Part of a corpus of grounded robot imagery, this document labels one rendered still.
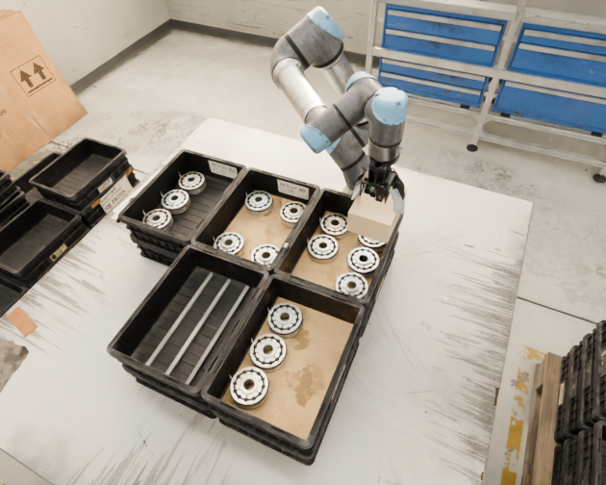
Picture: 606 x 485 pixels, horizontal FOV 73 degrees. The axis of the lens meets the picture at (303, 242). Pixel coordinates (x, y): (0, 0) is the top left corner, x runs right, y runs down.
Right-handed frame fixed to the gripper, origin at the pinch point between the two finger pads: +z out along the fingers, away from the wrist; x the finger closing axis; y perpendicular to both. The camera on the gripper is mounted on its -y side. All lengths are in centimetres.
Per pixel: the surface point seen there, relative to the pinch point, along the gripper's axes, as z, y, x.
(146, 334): 26, 53, -51
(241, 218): 27, 1, -49
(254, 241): 26.7, 8.4, -39.7
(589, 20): 18, -188, 53
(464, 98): 75, -186, 3
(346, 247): 26.7, -1.9, -9.1
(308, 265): 26.6, 10.1, -18.0
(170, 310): 26, 43, -50
